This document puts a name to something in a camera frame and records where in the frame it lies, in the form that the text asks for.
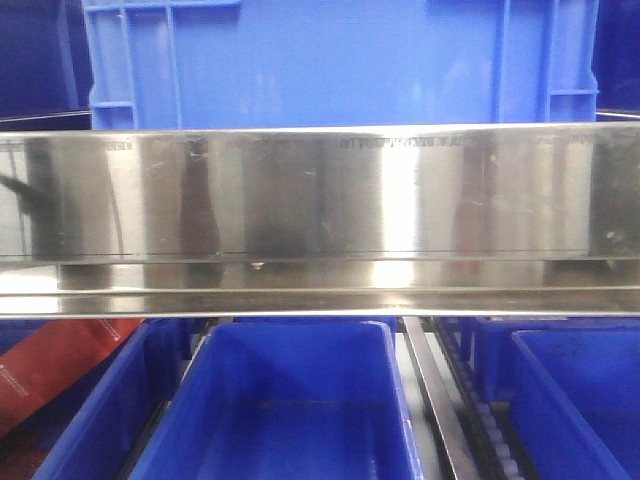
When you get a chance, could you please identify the blue middle shelf bin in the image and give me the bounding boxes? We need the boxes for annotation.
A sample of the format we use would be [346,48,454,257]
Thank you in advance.
[131,321,423,479]

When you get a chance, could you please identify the blue shelf bin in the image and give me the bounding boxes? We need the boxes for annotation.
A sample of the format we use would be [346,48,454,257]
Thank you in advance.
[131,321,423,479]
[1,318,202,479]
[473,317,639,479]

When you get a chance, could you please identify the blue right shelf bin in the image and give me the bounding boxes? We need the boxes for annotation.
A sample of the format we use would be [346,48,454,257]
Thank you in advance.
[473,317,639,479]

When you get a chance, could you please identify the blue left shelf bin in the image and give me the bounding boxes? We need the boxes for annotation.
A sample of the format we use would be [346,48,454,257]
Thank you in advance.
[1,318,202,479]

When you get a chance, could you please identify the large blue upper crate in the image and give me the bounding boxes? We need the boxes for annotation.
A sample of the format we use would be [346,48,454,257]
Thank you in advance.
[82,1,598,130]

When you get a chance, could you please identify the red package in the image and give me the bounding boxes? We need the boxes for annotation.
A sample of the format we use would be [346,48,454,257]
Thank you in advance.
[1,317,143,435]

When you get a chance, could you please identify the stainless steel shelf rail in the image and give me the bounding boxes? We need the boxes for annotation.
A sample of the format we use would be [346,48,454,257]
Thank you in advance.
[1,122,639,318]

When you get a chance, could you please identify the metal shelf divider rail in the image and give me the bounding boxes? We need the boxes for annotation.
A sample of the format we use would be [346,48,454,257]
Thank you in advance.
[402,316,481,479]

